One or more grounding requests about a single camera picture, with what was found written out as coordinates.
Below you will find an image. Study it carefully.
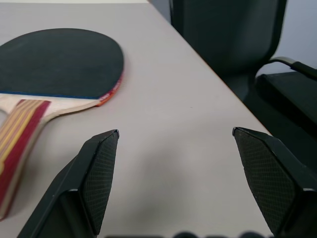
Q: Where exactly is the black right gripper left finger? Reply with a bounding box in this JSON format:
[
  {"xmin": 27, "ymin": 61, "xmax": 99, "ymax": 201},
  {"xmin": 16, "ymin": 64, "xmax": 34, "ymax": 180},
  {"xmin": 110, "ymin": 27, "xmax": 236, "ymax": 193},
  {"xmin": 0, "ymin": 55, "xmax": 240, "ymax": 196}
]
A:
[{"xmin": 17, "ymin": 129, "xmax": 120, "ymax": 238}]

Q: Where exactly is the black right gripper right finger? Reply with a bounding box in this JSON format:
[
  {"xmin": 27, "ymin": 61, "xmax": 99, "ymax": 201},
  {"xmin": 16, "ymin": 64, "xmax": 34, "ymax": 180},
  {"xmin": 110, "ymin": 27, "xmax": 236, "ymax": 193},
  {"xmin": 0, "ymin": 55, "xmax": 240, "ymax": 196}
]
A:
[{"xmin": 232, "ymin": 126, "xmax": 317, "ymax": 238}]

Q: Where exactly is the black rubber table tennis paddle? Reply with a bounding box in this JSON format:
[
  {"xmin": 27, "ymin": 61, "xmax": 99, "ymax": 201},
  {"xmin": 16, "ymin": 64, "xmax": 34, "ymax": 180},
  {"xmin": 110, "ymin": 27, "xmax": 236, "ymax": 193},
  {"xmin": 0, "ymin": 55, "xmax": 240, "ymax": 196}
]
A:
[{"xmin": 0, "ymin": 28, "xmax": 125, "ymax": 221}]

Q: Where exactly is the black office chair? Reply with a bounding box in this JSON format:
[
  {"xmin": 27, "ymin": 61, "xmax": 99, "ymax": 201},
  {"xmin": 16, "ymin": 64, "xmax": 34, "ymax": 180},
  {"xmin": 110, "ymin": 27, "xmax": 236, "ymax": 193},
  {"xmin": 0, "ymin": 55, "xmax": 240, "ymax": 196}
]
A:
[{"xmin": 169, "ymin": 0, "xmax": 317, "ymax": 149}]

